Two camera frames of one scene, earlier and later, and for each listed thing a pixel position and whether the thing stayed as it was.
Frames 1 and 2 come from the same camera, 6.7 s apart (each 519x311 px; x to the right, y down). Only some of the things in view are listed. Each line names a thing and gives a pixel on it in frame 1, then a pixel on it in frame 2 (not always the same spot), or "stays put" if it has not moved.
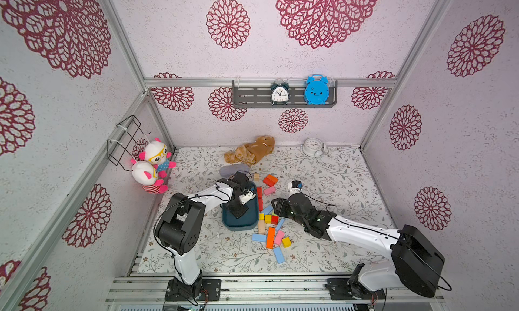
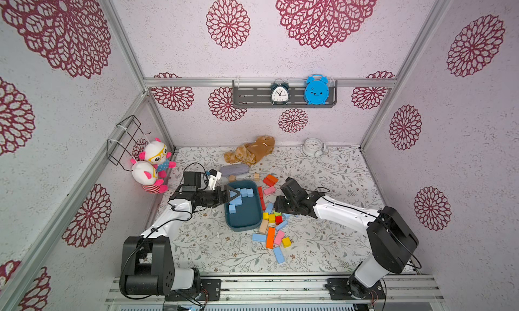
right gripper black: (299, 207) -> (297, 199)
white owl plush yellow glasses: (157, 153) stays put
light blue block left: (261, 238) stays put
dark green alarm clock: (280, 93) stays put
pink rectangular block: (269, 190) stays put
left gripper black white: (240, 213) -> (232, 190)
